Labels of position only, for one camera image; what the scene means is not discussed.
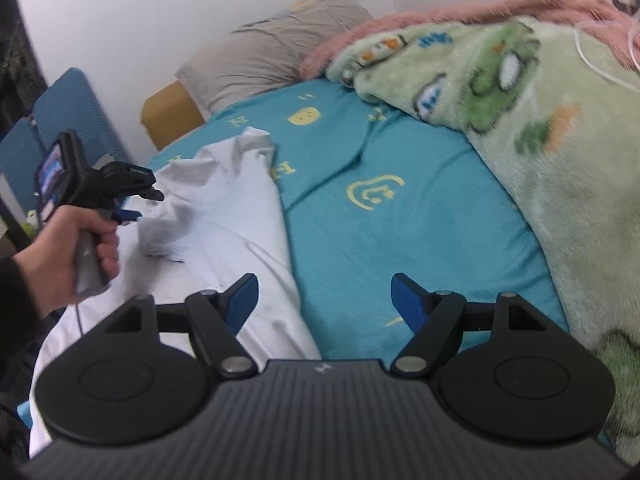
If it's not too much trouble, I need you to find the green frog-print blanket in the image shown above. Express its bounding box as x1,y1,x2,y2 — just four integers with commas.
325,15,640,466

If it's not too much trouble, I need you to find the pink fuzzy blanket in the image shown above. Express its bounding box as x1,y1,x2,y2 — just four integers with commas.
299,0,640,81

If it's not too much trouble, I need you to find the grey pillow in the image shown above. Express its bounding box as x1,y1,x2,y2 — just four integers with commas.
175,0,373,113

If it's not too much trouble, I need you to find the mustard padded headboard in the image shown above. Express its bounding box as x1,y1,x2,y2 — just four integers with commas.
141,80,206,152

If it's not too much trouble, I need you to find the teal smiley-print bed sheet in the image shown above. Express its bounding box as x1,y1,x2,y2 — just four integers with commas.
15,77,571,426

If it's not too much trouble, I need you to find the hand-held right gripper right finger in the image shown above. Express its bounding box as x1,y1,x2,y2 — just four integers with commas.
390,273,546,378

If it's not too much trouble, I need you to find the person's left hand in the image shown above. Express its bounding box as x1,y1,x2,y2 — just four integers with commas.
12,205,122,319

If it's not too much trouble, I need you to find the dark metal door grille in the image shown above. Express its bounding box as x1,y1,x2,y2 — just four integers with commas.
0,0,48,128

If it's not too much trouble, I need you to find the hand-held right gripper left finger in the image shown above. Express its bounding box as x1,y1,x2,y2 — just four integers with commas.
102,273,260,378

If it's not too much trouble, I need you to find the blue folding chair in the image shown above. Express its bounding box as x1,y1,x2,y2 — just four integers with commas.
0,67,130,221

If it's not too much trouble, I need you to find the white cable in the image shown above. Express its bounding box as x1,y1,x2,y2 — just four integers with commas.
572,17,640,91

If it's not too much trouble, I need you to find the white T-shirt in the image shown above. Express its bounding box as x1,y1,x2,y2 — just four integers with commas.
29,127,321,461

